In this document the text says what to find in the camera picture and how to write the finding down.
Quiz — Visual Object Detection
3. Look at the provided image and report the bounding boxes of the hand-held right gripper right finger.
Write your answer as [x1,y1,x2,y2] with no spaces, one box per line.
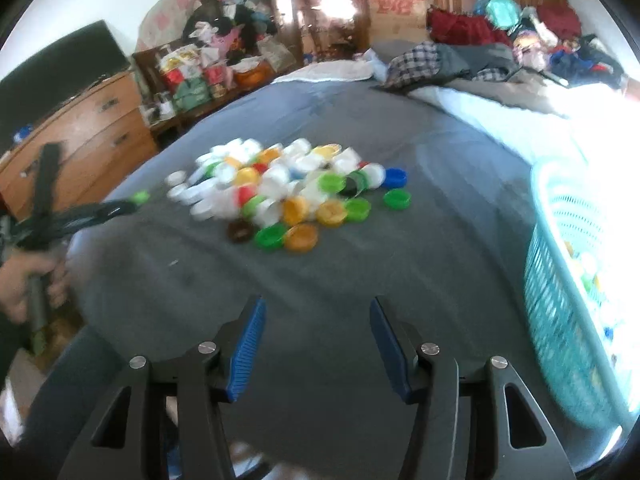
[369,296,576,480]

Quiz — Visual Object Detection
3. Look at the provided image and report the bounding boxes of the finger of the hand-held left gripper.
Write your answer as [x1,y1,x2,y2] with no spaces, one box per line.
[60,197,138,233]

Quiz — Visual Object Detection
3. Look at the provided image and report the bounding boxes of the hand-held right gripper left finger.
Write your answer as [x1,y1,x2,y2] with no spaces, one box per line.
[59,294,267,480]

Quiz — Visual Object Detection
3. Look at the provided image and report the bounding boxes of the turquoise plastic basket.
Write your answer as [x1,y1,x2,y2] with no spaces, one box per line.
[522,160,640,431]

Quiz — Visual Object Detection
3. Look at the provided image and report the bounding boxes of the pile of mixed bottle caps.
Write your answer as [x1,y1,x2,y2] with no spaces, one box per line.
[565,240,628,376]
[165,137,413,255]

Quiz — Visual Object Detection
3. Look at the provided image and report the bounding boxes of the person's left hand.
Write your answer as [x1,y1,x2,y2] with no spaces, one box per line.
[0,250,71,323]

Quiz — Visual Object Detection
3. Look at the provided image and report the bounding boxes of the wooden dresser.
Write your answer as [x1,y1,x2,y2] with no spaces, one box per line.
[0,71,160,221]

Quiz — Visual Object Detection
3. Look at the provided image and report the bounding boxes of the black television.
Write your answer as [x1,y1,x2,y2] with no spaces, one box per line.
[0,20,132,138]

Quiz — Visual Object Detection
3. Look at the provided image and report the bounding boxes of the wooden side table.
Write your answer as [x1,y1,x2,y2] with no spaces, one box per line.
[132,45,301,136]

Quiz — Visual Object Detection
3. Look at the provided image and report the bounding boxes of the pink patterned round cushion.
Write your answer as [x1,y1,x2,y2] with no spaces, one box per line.
[137,0,206,53]

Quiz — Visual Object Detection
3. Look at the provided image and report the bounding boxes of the heap of household clutter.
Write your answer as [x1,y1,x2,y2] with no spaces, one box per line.
[150,0,301,111]

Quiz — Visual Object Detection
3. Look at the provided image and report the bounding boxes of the white duvet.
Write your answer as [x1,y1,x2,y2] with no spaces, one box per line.
[410,80,640,176]

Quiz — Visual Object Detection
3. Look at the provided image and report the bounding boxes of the white towel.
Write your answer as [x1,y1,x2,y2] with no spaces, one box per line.
[272,60,376,84]

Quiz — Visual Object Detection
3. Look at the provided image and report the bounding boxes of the tan cloth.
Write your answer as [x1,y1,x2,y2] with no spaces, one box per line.
[410,67,551,111]

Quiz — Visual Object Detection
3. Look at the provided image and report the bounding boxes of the plaid shirt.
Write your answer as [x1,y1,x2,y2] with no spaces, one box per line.
[387,42,441,92]

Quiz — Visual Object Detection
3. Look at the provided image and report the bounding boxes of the cardboard box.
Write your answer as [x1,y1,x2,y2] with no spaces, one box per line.
[365,0,431,51]

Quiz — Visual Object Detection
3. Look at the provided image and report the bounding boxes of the red blanket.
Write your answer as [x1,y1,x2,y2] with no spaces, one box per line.
[427,6,511,47]

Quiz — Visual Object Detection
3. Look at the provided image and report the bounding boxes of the pile of colourful clothes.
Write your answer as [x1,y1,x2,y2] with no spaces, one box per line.
[510,5,628,88]

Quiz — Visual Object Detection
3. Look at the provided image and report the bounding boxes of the turquoise bag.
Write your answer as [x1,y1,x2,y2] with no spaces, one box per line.
[475,0,521,28]

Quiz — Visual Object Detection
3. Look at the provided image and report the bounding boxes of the dark red clothing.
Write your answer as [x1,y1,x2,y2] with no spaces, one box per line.
[537,4,582,38]

